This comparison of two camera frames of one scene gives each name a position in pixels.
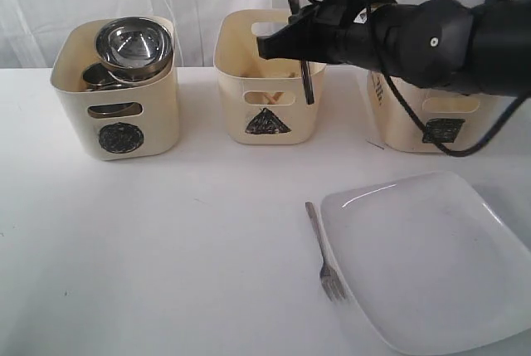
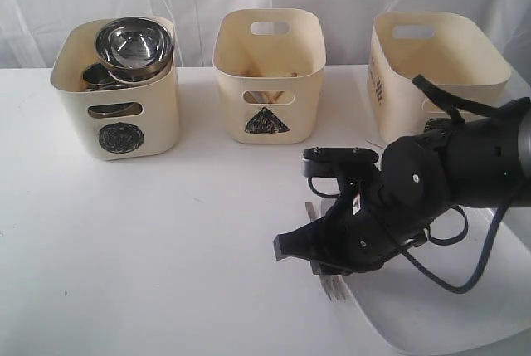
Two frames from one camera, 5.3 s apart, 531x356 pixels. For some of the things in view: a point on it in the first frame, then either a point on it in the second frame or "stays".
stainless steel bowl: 135,43 stays
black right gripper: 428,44 to 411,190
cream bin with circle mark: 132,122 stays
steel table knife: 294,8 to 259,96
